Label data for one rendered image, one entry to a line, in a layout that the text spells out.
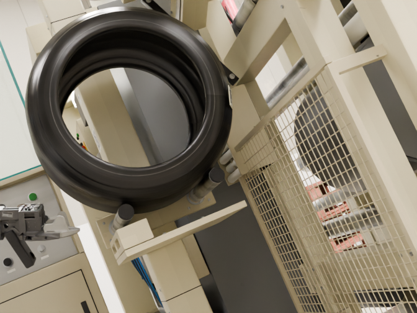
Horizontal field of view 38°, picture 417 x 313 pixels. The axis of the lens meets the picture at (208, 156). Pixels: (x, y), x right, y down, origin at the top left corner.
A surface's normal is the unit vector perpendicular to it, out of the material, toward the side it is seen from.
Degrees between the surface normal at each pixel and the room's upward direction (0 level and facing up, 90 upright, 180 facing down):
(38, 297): 90
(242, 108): 90
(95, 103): 90
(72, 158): 95
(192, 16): 162
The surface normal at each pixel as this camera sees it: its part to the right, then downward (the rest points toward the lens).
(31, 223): 0.09, 0.21
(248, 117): 0.20, -0.23
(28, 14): 0.59, -0.37
